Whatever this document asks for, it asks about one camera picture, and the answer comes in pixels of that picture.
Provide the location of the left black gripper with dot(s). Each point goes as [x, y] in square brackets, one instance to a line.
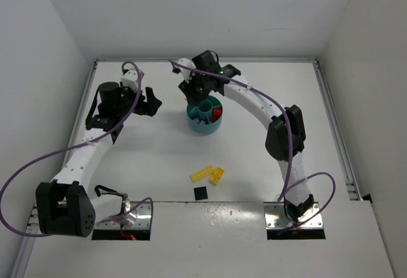
[144, 105]

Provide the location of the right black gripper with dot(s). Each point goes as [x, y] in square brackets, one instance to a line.
[193, 94]

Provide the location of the red arch lego brick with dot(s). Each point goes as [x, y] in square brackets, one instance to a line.
[216, 114]

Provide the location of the yellow lego plate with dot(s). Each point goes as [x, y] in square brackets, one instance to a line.
[202, 173]

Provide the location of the black lego brick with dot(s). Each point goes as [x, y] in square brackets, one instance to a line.
[200, 193]

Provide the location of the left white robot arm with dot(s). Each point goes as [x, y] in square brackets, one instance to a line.
[68, 205]

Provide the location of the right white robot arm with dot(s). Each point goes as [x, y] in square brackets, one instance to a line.
[285, 137]

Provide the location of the teal round divided container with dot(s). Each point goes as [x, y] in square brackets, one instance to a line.
[204, 112]

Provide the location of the yellow lego brick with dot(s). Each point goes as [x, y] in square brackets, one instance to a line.
[216, 176]

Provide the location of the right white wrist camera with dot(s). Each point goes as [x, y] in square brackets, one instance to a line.
[185, 67]

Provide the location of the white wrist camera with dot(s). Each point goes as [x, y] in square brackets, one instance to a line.
[185, 67]
[131, 79]

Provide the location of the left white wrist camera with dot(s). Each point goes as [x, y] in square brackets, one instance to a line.
[131, 79]

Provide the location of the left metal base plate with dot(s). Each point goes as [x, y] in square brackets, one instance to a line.
[140, 219]

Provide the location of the aluminium frame rail right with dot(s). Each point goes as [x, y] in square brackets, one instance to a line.
[341, 147]

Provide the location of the aluminium frame rail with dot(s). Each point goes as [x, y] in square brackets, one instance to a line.
[341, 147]
[32, 227]

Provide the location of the aluminium frame rail left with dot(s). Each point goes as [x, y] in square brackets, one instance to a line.
[32, 227]

